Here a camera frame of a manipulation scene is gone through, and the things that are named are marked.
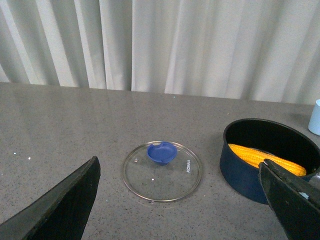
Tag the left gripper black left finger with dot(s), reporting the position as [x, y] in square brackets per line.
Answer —
[61, 213]

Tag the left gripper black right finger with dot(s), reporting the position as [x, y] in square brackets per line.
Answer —
[294, 201]

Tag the yellow corn cob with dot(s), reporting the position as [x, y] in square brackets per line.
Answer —
[254, 157]

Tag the glass lid with blue knob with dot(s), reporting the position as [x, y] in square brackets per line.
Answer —
[162, 171]

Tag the dark blue cooking pot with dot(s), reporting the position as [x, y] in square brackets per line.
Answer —
[270, 137]

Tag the light blue cup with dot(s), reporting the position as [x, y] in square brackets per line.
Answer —
[314, 122]

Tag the white curtain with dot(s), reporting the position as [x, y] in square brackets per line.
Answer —
[263, 50]

